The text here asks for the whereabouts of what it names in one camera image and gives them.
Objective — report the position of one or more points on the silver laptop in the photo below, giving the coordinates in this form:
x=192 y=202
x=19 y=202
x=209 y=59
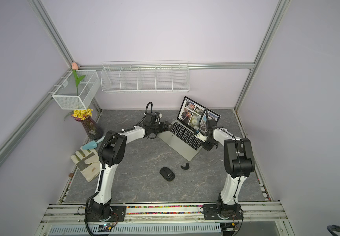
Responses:
x=181 y=135

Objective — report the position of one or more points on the aluminium frame struts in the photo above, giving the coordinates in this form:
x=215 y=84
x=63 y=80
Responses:
x=10 y=144

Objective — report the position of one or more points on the black mouse battery cover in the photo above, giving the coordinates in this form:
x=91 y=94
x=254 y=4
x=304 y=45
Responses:
x=186 y=166

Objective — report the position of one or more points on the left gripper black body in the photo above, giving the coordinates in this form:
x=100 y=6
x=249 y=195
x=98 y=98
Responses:
x=158 y=128

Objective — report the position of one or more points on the pink tulip artificial flower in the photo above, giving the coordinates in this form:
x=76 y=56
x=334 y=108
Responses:
x=78 y=79

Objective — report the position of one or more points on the black wireless mouse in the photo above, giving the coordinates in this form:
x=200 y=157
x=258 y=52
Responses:
x=167 y=174

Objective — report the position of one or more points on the long white wire basket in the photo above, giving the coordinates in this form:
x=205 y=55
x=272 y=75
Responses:
x=145 y=76

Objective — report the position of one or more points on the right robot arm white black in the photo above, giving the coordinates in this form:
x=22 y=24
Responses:
x=239 y=163

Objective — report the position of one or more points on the yellow flowers in dark vase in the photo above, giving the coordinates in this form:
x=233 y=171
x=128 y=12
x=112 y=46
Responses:
x=84 y=117

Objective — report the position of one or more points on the beige gardening gloves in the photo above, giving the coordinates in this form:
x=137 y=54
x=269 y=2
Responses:
x=87 y=162

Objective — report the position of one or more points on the small white wire basket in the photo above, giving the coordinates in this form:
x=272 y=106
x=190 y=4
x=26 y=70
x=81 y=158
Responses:
x=66 y=97

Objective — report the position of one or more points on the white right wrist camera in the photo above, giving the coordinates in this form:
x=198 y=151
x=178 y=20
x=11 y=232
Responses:
x=202 y=137

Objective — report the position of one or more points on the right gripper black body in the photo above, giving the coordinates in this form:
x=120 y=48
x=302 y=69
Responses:
x=207 y=145

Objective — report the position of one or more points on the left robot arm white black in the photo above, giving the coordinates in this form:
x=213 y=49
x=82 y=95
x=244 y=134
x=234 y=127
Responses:
x=111 y=153

